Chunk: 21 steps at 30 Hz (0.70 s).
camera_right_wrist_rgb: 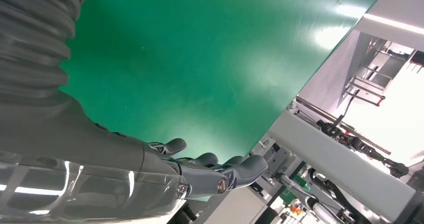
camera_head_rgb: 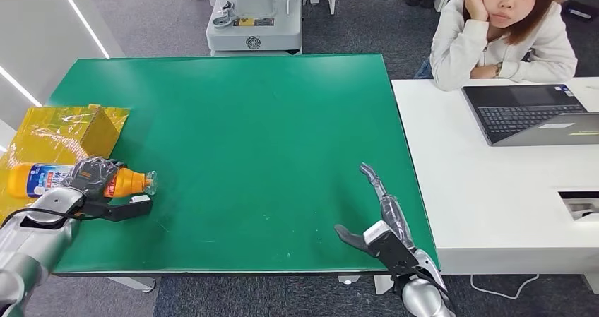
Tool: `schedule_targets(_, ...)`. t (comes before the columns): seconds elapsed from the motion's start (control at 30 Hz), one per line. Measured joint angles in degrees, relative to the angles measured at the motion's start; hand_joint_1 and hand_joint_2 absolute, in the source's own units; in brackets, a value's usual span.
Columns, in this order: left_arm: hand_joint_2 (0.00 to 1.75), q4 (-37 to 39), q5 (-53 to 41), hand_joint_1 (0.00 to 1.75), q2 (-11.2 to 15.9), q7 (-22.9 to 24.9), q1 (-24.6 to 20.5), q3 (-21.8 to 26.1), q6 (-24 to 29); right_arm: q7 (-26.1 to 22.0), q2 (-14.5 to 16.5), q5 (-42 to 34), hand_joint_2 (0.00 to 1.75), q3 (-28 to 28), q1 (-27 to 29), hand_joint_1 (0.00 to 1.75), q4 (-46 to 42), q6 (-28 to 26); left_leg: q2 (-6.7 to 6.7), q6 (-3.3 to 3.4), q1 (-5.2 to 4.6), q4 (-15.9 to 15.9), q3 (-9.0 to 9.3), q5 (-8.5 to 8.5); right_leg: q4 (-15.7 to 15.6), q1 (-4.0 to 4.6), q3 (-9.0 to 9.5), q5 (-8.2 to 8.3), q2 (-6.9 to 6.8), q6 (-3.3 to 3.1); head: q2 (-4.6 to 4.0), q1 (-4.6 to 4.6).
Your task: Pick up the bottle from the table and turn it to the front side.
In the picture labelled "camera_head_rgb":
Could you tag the person's left hand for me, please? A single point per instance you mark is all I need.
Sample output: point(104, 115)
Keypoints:
point(484, 71)

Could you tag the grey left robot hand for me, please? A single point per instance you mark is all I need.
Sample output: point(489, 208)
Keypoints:
point(91, 177)

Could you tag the person's right hand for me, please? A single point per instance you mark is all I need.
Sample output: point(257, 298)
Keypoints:
point(476, 4)

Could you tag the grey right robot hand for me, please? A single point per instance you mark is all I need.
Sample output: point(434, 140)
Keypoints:
point(393, 216)

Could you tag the orange plastic bottle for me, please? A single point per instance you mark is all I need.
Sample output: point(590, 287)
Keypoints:
point(128, 182)

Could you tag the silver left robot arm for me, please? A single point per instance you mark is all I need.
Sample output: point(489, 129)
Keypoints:
point(32, 244)

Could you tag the person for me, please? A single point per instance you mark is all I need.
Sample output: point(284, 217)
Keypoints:
point(458, 48)

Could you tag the dark grey laptop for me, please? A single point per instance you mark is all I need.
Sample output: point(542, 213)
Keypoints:
point(515, 118)

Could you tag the yellow film-wrapped cardboard box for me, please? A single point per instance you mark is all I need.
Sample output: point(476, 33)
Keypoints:
point(61, 128)

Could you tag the white desk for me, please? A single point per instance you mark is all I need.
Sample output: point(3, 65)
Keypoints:
point(491, 202)

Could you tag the black floor object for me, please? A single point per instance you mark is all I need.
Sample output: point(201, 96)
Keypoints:
point(582, 11)

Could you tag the white machine base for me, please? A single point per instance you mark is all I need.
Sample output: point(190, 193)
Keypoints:
point(262, 29)

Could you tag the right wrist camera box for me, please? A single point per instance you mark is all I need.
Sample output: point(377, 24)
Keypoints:
point(390, 249)

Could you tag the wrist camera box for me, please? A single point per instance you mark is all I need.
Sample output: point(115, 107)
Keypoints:
point(121, 209)
point(390, 249)

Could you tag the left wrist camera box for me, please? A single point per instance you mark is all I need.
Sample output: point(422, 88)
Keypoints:
point(121, 209)

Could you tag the white table foot bracket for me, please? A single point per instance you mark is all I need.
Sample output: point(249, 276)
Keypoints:
point(348, 280)

